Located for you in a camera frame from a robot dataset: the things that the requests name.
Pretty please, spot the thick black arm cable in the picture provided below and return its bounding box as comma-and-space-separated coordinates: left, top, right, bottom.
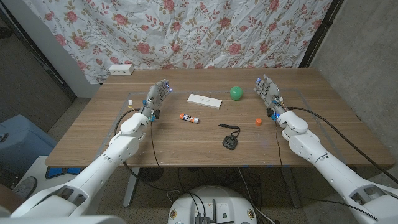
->
287, 106, 398, 184
113, 108, 183, 195

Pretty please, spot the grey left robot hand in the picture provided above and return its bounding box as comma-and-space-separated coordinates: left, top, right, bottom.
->
139, 78, 173, 122

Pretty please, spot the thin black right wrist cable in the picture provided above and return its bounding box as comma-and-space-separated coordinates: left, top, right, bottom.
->
274, 119, 380, 222

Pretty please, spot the black stopwatch with cord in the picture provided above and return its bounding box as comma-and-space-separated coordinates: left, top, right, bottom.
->
218, 123, 241, 151

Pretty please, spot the white robot torso base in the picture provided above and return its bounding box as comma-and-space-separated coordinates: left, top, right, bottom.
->
167, 185, 258, 224

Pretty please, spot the blue plastic bin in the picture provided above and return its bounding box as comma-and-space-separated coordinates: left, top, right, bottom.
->
0, 114, 58, 175

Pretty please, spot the white power strip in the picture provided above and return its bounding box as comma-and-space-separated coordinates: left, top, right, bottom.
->
108, 63, 135, 76

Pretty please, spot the flat white rectangular box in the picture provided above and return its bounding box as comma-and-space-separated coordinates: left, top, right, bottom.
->
187, 93, 223, 110

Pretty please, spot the metal table leg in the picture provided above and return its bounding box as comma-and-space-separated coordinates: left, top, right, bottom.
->
123, 167, 141, 208
281, 167, 302, 208

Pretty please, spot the black backdrop stand pole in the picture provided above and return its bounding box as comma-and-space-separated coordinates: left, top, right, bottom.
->
298, 0, 345, 68

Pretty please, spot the white robot head rim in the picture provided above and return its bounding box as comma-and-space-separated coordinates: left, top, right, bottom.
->
0, 215, 127, 224

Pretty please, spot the person bare leg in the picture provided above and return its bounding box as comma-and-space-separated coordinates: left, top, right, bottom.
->
0, 183, 24, 214

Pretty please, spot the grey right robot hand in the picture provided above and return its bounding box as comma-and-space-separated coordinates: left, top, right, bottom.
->
253, 73, 289, 118

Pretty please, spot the white floor cable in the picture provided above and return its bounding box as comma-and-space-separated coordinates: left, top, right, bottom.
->
238, 167, 276, 224

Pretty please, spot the black floor cable tangle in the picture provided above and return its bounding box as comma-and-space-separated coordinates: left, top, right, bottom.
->
177, 167, 265, 218

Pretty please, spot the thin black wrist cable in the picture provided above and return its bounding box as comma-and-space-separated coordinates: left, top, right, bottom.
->
274, 119, 380, 222
150, 120, 165, 171

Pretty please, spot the round black floor fan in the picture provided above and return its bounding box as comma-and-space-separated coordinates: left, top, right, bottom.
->
138, 167, 165, 183

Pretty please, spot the glue stick with blue label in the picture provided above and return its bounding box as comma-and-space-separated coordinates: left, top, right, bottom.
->
179, 113, 200, 124

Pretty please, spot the grey sneaker shoe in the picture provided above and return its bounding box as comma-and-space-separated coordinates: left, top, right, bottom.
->
12, 175, 38, 200

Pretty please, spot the thin black left wrist cable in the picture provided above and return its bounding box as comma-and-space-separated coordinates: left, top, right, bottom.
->
150, 120, 165, 171

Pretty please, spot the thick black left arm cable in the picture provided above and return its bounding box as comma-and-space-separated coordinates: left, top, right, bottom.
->
113, 108, 183, 195

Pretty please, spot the floral rose print curtain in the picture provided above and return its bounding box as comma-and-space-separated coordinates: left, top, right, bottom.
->
23, 0, 333, 85

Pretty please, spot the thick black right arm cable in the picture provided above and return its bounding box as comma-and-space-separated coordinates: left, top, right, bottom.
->
287, 106, 398, 184

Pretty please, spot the green ball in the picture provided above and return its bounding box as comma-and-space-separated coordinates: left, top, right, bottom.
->
229, 86, 244, 101

